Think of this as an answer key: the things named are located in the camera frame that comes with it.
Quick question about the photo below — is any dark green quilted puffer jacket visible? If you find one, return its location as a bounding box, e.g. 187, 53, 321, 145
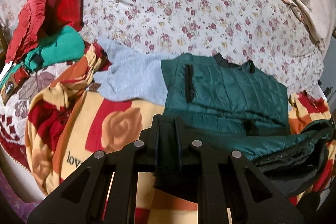
161, 54, 334, 198

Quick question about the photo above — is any red satin jacket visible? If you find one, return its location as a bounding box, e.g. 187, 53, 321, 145
5, 0, 83, 63

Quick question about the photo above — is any light grey fleece garment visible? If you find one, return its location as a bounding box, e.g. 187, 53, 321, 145
93, 37, 177, 105

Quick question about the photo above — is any teal green sweater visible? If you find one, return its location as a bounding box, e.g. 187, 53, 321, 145
23, 26, 85, 72

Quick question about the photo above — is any yellow red rose blanket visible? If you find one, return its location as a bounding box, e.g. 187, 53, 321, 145
25, 43, 335, 223

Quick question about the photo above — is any purple floral fabric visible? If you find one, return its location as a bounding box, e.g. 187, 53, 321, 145
1, 170, 41, 223

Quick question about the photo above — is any floral white duvet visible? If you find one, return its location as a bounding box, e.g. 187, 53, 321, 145
80, 0, 323, 97

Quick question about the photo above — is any white maroon patterned blanket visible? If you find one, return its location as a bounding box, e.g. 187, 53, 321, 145
1, 61, 73, 169

